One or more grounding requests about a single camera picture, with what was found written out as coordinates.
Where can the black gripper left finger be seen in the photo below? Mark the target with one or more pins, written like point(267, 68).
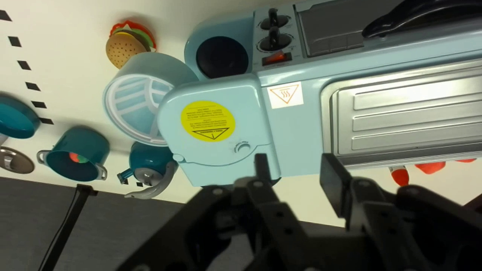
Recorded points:
point(265, 211)

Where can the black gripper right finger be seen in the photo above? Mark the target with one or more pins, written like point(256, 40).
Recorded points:
point(381, 211)

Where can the light blue toaster oven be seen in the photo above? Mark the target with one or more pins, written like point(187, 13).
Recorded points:
point(280, 130)

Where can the small red toy food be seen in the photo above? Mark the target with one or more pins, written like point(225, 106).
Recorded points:
point(401, 177)

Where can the red toy food piece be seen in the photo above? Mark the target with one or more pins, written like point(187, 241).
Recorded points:
point(431, 168)
point(467, 160)

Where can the toy hamburger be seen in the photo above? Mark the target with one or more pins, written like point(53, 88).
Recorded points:
point(128, 43)

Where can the silver round lid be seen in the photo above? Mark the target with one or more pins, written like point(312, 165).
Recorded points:
point(14, 160)

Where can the large teal pot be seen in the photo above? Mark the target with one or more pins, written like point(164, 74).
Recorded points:
point(15, 118)

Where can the black camera tripod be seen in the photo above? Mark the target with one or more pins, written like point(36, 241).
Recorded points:
point(62, 231)

